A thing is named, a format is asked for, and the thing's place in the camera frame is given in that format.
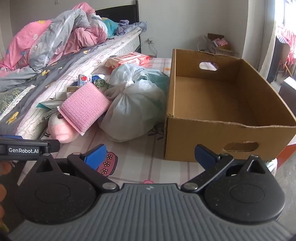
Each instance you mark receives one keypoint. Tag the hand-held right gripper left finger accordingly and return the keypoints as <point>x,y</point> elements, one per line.
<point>96,154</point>

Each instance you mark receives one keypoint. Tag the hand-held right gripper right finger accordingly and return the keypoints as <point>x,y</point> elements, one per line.
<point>204,155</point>

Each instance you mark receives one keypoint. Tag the large brown cardboard box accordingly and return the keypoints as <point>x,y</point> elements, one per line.
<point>208,129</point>

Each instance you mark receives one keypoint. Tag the person's left hand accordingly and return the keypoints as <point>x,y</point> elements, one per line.
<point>3,169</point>

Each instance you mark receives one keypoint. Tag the pink plush toy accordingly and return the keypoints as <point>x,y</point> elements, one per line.
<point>60,132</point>

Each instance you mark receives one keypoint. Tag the printed pink floor mat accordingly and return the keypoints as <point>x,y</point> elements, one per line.
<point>138,162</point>

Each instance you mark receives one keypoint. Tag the pink knitted cloth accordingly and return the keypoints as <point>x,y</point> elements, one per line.
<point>83,106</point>

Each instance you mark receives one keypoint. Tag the white towel with teal stripe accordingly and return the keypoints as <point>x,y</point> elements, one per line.
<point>47,104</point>

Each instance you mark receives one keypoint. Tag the white tied plastic bag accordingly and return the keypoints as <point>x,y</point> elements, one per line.
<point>129,109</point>

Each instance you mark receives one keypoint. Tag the bed with grey sheet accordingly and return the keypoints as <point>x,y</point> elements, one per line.
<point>34,88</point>

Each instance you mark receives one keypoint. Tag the yellow tissue pack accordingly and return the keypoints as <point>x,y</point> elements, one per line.
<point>72,91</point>

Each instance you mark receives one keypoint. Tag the green floral cloth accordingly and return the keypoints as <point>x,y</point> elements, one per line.
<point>101,84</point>

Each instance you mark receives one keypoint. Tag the dark blue cloth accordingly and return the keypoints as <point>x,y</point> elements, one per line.
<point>97,78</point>

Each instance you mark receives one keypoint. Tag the pale green plastic bag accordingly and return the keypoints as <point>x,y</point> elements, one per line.
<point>159,81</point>

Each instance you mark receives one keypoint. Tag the pink tissue pack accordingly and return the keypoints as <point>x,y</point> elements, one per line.
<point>129,59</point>

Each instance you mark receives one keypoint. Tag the dark cabinet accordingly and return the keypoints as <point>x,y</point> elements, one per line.
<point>288,89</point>

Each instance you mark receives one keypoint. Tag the small open cardboard box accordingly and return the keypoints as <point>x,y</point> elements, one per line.
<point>222,47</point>

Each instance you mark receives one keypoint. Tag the white paper bag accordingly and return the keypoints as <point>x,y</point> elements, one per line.
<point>205,44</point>

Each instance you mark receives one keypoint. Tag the pink and grey quilt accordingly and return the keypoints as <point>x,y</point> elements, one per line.
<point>46,37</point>

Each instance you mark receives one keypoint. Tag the teal cloth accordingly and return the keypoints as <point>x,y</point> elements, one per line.
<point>111,26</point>

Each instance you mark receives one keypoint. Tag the lilac blue cloth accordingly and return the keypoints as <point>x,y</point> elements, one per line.
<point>130,25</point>

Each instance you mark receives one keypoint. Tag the black bed headboard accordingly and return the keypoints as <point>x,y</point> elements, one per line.
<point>118,12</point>

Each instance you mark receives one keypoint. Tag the white wall outlet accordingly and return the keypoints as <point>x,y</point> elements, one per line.
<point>150,40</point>

